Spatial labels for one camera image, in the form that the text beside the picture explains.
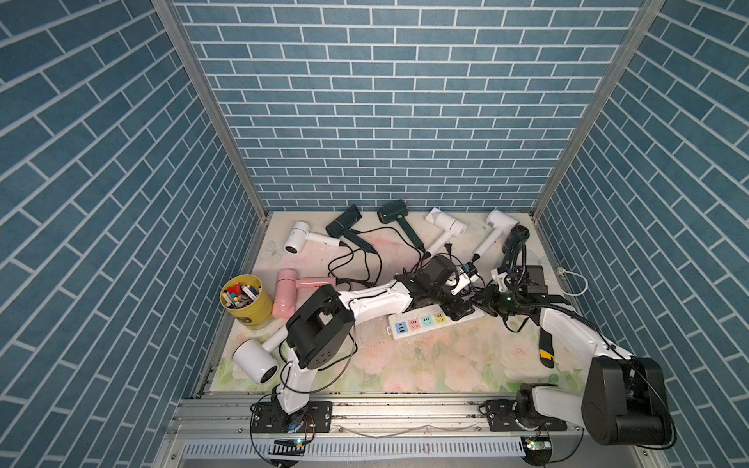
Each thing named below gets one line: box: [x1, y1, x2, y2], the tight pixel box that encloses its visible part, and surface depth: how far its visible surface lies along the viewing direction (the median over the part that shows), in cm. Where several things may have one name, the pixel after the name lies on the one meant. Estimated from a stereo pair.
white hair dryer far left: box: [282, 220, 342, 255], surface depth 110 cm
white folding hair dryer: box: [425, 206, 468, 256], surface depth 113 cm
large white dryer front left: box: [232, 324, 289, 386], surface depth 79 cm
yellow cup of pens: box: [219, 273, 274, 327], surface depth 84 cm
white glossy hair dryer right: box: [473, 208, 520, 259], surface depth 115 cm
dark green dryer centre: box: [377, 198, 426, 253], surface depth 118 cm
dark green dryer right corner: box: [497, 224, 531, 274], surface depth 104 cm
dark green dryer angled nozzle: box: [324, 203, 378, 255], surface depth 113 cm
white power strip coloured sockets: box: [386, 305, 485, 341], surface depth 89 cm
